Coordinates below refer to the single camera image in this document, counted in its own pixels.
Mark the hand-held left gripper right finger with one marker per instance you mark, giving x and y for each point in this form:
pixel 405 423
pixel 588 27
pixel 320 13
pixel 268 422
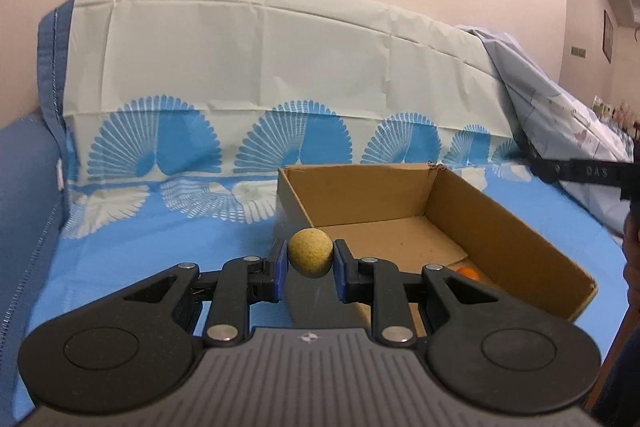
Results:
pixel 341 274

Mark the wall switch plate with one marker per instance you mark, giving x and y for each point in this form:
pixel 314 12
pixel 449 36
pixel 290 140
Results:
pixel 578 52

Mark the brown cardboard box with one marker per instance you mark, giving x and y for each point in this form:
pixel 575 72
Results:
pixel 380 197

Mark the narrow framed wall picture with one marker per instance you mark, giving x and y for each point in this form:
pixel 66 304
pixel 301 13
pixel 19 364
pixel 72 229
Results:
pixel 608 36

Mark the dark blue clothing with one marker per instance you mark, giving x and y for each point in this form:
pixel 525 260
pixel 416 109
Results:
pixel 625 372

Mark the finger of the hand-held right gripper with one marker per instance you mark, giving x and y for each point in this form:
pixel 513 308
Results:
pixel 575 171

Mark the blurred colourful clutter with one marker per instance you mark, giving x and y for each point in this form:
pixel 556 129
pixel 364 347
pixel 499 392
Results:
pixel 615 112

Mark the blue fan-print sheet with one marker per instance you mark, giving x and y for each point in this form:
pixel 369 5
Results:
pixel 250 57

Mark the person's right hand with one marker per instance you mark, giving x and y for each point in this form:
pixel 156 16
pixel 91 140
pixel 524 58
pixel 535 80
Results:
pixel 634 252

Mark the light floral pillow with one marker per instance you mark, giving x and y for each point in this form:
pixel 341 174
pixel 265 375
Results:
pixel 560 117

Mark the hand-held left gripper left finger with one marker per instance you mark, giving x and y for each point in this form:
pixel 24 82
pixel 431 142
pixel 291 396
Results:
pixel 280 274

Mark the small orange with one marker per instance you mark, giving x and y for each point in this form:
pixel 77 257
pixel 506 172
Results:
pixel 469 273

